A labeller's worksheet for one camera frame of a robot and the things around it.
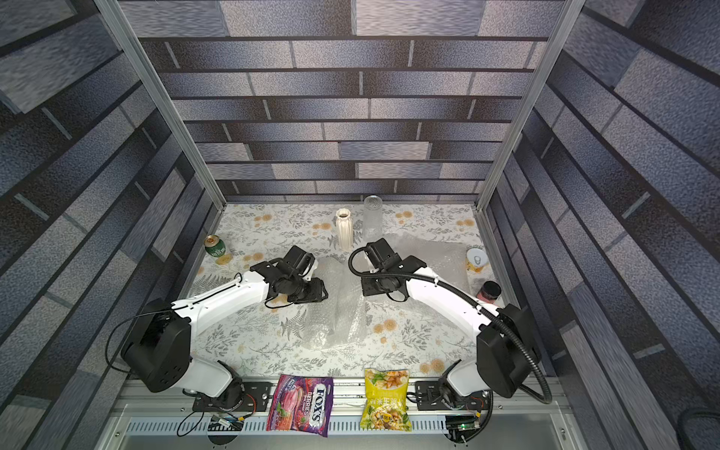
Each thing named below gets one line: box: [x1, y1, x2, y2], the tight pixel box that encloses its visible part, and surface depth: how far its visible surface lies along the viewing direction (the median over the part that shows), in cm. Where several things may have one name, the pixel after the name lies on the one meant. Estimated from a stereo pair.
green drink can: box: [203, 234, 226, 258], surface depth 97 cm
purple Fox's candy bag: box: [266, 375, 334, 438], surface depth 72 cm
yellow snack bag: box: [360, 367, 412, 433], surface depth 71 cm
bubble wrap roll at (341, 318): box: [302, 255, 369, 347], surface depth 84 cm
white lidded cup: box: [465, 247, 489, 273], surface depth 97 cm
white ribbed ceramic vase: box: [335, 207, 354, 253], surface depth 97 cm
